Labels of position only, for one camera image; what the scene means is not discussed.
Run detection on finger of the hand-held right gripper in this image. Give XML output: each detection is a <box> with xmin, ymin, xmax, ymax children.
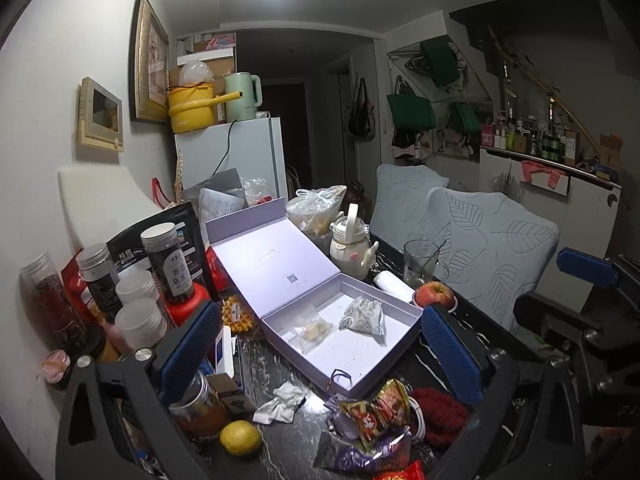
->
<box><xmin>514</xmin><ymin>292</ymin><xmax>608</xmax><ymax>356</ymax></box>
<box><xmin>556</xmin><ymin>249</ymin><xmax>640</xmax><ymax>293</ymax></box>

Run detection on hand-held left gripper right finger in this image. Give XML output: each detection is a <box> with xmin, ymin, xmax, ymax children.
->
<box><xmin>421</xmin><ymin>304</ymin><xmax>587</xmax><ymax>480</ymax></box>

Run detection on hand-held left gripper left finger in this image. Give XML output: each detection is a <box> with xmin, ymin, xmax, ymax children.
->
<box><xmin>55</xmin><ymin>301</ymin><xmax>223</xmax><ymax>480</ymax></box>

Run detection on red knitted scrunchie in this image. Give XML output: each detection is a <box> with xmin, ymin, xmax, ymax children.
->
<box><xmin>409</xmin><ymin>387</ymin><xmax>471</xmax><ymax>448</ymax></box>

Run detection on lavender gift box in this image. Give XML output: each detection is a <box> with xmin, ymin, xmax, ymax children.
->
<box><xmin>205</xmin><ymin>196</ymin><xmax>425</xmax><ymax>400</ymax></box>

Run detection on small red packet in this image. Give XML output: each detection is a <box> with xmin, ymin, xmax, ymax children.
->
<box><xmin>372</xmin><ymin>460</ymin><xmax>426</xmax><ymax>480</ymax></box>

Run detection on lavender drawstring pouch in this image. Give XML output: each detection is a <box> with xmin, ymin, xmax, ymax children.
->
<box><xmin>322</xmin><ymin>369</ymin><xmax>373</xmax><ymax>438</ymax></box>

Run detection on purple snack wrapper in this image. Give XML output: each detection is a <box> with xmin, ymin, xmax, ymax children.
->
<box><xmin>314</xmin><ymin>430</ymin><xmax>413</xmax><ymax>476</ymax></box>

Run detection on white card box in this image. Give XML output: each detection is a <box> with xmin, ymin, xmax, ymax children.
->
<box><xmin>212</xmin><ymin>325</ymin><xmax>236</xmax><ymax>378</ymax></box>

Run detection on red container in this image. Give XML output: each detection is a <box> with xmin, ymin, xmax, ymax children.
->
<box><xmin>165</xmin><ymin>282</ymin><xmax>213</xmax><ymax>328</ymax></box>

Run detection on white cabinet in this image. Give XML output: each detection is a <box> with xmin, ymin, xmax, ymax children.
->
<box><xmin>477</xmin><ymin>146</ymin><xmax>623</xmax><ymax>311</ymax></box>

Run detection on yellow waffle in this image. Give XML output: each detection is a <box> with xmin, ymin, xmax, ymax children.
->
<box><xmin>221</xmin><ymin>294</ymin><xmax>261</xmax><ymax>338</ymax></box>

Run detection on silver lid jar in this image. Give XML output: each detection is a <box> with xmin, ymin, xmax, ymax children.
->
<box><xmin>115</xmin><ymin>270</ymin><xmax>160</xmax><ymax>306</ymax></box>
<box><xmin>114</xmin><ymin>300</ymin><xmax>168</xmax><ymax>348</ymax></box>

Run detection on red apple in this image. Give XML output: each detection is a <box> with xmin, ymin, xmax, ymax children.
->
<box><xmin>414</xmin><ymin>281</ymin><xmax>456</xmax><ymax>309</ymax></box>

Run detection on jar with orange contents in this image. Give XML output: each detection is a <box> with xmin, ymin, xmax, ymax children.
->
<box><xmin>169</xmin><ymin>370</ymin><xmax>231</xmax><ymax>438</ymax></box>

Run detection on small dark box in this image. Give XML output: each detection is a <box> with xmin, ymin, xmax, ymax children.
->
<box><xmin>205</xmin><ymin>372</ymin><xmax>258</xmax><ymax>413</ymax></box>

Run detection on tall jar dark contents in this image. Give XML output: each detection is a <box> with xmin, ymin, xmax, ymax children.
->
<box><xmin>140</xmin><ymin>223</ymin><xmax>195</xmax><ymax>305</ymax></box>

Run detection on leaf pattern chair large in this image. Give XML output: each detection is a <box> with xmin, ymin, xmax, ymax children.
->
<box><xmin>425</xmin><ymin>187</ymin><xmax>560</xmax><ymax>336</ymax></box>

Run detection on white paper roll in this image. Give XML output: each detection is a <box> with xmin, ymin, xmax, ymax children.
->
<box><xmin>374</xmin><ymin>270</ymin><xmax>416</xmax><ymax>303</ymax></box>

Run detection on clear drinking glass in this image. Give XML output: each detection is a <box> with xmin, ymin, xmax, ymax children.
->
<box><xmin>403</xmin><ymin>240</ymin><xmax>448</xmax><ymax>288</ymax></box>

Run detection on grey patterned packet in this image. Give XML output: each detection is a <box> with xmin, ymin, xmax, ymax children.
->
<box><xmin>338</xmin><ymin>296</ymin><xmax>387</xmax><ymax>338</ymax></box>

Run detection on crumpled white tissue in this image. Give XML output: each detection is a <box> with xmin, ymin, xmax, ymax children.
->
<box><xmin>252</xmin><ymin>381</ymin><xmax>307</xmax><ymax>425</ymax></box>

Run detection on metal spoon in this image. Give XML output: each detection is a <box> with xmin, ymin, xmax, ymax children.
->
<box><xmin>422</xmin><ymin>240</ymin><xmax>447</xmax><ymax>271</ymax></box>

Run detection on yellow lemon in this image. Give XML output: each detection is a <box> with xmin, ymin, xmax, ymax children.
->
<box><xmin>220</xmin><ymin>420</ymin><xmax>263</xmax><ymax>457</ymax></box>

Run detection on pink cloth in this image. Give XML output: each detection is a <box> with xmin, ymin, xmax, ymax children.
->
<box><xmin>520</xmin><ymin>160</ymin><xmax>570</xmax><ymax>191</ymax></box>

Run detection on jar with black label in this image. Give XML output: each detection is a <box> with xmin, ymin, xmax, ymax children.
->
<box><xmin>76</xmin><ymin>243</ymin><xmax>125</xmax><ymax>323</ymax></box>

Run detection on small open cardboard box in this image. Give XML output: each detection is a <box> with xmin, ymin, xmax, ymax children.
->
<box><xmin>599</xmin><ymin>132</ymin><xmax>625</xmax><ymax>168</ymax></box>

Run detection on clear plastic packet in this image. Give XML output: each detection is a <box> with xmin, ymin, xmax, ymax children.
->
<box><xmin>291</xmin><ymin>317</ymin><xmax>335</xmax><ymax>348</ymax></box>

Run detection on row of bottles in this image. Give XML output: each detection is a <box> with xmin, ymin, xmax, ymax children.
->
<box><xmin>481</xmin><ymin>110</ymin><xmax>581</xmax><ymax>161</ymax></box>

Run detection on pink round tin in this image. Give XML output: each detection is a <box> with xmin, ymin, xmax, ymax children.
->
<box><xmin>42</xmin><ymin>350</ymin><xmax>71</xmax><ymax>386</ymax></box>

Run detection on printed paper sheet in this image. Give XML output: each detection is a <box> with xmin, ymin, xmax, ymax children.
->
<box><xmin>198</xmin><ymin>187</ymin><xmax>246</xmax><ymax>226</ymax></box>

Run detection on cream kettle bottle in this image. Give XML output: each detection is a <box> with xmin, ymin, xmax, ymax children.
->
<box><xmin>329</xmin><ymin>203</ymin><xmax>380</xmax><ymax>281</ymax></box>

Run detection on jar with red contents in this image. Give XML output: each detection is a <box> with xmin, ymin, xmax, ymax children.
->
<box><xmin>20</xmin><ymin>251</ymin><xmax>83</xmax><ymax>353</ymax></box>

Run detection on leaf pattern chair small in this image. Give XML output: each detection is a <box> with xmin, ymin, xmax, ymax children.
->
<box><xmin>369</xmin><ymin>164</ymin><xmax>451</xmax><ymax>253</ymax></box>

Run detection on dried wheat decoration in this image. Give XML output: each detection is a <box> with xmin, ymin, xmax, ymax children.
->
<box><xmin>172</xmin><ymin>152</ymin><xmax>186</xmax><ymax>206</ymax></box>

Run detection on clear crinkled plastic package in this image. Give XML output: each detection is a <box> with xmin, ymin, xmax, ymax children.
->
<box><xmin>239</xmin><ymin>176</ymin><xmax>275</xmax><ymax>207</ymax></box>

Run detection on grey plastic bag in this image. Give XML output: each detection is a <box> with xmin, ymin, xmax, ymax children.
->
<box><xmin>182</xmin><ymin>167</ymin><xmax>241</xmax><ymax>201</ymax></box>

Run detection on white padded board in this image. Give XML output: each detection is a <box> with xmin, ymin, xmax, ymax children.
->
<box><xmin>57</xmin><ymin>167</ymin><xmax>161</xmax><ymax>261</ymax></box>

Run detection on plastic bag of food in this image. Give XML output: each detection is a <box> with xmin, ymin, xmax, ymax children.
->
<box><xmin>285</xmin><ymin>185</ymin><xmax>348</xmax><ymax>248</ymax></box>

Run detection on green tote bag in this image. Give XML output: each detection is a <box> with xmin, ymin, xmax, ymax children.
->
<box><xmin>419</xmin><ymin>40</ymin><xmax>461</xmax><ymax>88</ymax></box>
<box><xmin>446</xmin><ymin>101</ymin><xmax>481</xmax><ymax>133</ymax></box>
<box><xmin>386</xmin><ymin>92</ymin><xmax>435</xmax><ymax>131</ymax></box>

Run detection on white fridge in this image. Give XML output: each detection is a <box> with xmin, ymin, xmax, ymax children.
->
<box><xmin>174</xmin><ymin>116</ymin><xmax>288</xmax><ymax>206</ymax></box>

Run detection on yellow cooking pot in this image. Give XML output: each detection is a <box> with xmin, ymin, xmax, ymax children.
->
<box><xmin>167</xmin><ymin>85</ymin><xmax>246</xmax><ymax>135</ymax></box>

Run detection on dark staircase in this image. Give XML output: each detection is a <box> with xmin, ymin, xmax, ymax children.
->
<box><xmin>449</xmin><ymin>0</ymin><xmax>640</xmax><ymax>126</ymax></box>

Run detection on green electric kettle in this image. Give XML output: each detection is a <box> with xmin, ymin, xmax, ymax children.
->
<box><xmin>223</xmin><ymin>72</ymin><xmax>263</xmax><ymax>122</ymax></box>

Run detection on dark hanging bag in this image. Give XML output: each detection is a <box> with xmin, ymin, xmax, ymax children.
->
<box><xmin>346</xmin><ymin>77</ymin><xmax>377</xmax><ymax>138</ymax></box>

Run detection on clear plastic bag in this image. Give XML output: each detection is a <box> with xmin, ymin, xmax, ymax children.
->
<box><xmin>178</xmin><ymin>59</ymin><xmax>215</xmax><ymax>86</ymax></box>

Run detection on brown cardboard box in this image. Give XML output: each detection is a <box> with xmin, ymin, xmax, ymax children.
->
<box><xmin>169</xmin><ymin>52</ymin><xmax>236</xmax><ymax>93</ymax></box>

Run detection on gold framed picture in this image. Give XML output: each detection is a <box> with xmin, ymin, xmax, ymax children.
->
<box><xmin>130</xmin><ymin>0</ymin><xmax>171</xmax><ymax>125</ymax></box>

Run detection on red bag handle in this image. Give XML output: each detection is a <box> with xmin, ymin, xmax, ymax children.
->
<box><xmin>151</xmin><ymin>176</ymin><xmax>173</xmax><ymax>211</ymax></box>

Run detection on black power cord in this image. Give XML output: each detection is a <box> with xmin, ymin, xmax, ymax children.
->
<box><xmin>212</xmin><ymin>120</ymin><xmax>238</xmax><ymax>186</ymax></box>

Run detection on beige wall panel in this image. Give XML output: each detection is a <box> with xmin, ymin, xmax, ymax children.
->
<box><xmin>76</xmin><ymin>77</ymin><xmax>125</xmax><ymax>152</ymax></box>

